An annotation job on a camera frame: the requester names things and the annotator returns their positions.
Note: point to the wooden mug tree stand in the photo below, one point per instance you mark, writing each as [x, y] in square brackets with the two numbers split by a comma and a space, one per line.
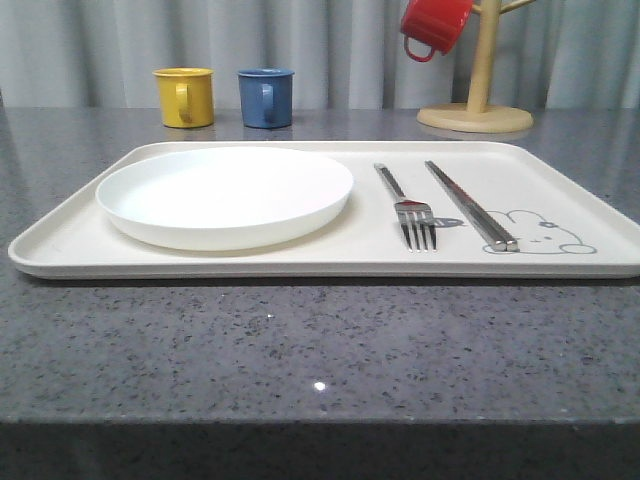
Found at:
[478, 115]

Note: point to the red enamel mug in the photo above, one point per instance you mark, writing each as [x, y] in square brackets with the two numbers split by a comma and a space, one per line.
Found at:
[435, 23]

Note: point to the grey curtain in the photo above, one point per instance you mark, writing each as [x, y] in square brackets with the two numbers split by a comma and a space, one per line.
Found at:
[345, 54]

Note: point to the steel fork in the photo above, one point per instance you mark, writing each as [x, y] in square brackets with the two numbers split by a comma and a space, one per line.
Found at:
[415, 218]

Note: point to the cream rabbit serving tray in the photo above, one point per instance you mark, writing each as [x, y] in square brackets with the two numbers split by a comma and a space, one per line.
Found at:
[563, 231]

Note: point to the blue enamel mug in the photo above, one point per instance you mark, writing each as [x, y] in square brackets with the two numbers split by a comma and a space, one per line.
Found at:
[266, 97]

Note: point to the yellow enamel mug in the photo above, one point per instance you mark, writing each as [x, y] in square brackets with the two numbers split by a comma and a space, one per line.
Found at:
[186, 96]

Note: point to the white round plate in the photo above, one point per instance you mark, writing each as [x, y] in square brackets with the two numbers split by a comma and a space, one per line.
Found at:
[225, 198]

